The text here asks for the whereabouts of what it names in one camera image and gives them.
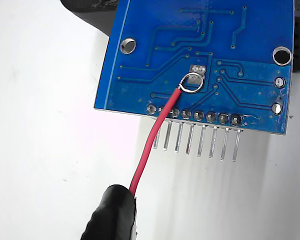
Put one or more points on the blue printed circuit board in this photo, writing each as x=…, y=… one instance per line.
x=240, y=75

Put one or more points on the black plastic holder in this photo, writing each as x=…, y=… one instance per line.
x=95, y=12

